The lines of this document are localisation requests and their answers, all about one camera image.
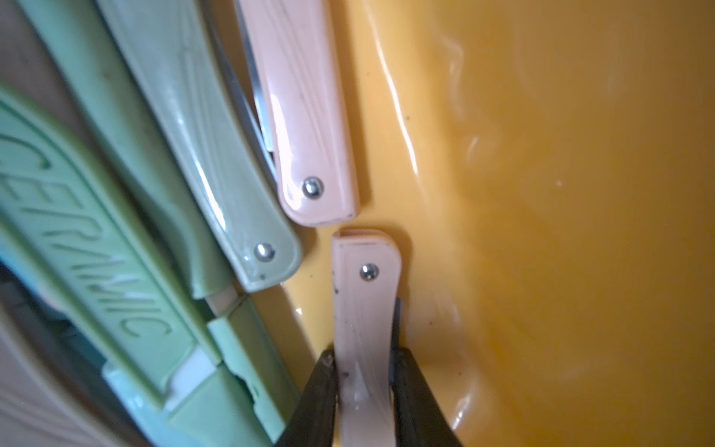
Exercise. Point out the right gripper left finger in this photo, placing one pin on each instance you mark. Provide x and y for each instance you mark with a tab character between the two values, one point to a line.
312	423

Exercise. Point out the yellow storage box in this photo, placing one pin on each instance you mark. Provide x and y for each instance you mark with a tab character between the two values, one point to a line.
547	170

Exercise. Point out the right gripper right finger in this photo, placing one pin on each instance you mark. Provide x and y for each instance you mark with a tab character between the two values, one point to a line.
418	418

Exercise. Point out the sage green folding knife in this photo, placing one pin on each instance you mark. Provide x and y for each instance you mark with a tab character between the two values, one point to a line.
170	49

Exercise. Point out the teal ceramic knife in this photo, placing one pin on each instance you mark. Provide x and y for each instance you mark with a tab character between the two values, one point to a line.
128	140

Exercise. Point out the green ceramic knife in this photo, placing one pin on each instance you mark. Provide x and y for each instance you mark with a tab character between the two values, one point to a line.
69	232

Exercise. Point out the pink folding knife left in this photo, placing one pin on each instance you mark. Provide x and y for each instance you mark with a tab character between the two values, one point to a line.
38	405

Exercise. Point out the pink folding knife top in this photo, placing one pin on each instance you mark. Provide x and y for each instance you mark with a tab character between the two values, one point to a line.
366	266

